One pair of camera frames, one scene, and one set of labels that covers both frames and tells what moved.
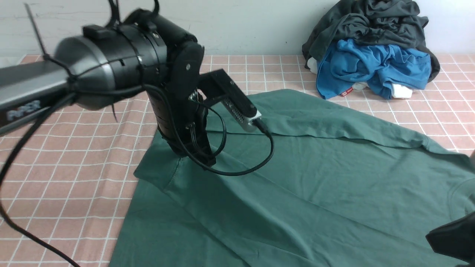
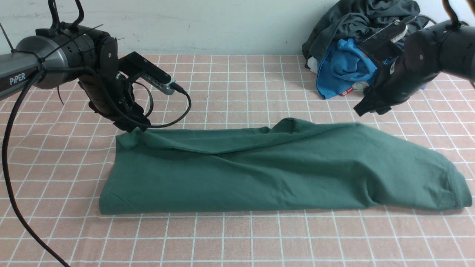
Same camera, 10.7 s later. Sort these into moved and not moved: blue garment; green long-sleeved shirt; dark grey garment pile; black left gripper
Moved: green long-sleeved shirt; black left gripper
Not moved: dark grey garment pile; blue garment
